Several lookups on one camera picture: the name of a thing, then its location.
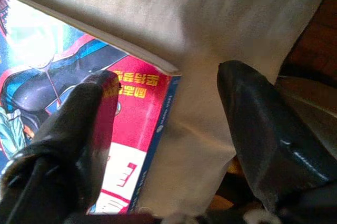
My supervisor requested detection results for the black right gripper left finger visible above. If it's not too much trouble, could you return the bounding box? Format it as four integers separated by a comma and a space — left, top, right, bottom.
0, 70, 121, 224

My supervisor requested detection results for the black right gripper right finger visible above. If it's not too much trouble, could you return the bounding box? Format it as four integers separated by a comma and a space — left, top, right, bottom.
217, 60, 337, 209

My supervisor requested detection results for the colourful comic book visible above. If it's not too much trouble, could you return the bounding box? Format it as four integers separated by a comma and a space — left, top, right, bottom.
0, 0, 182, 216

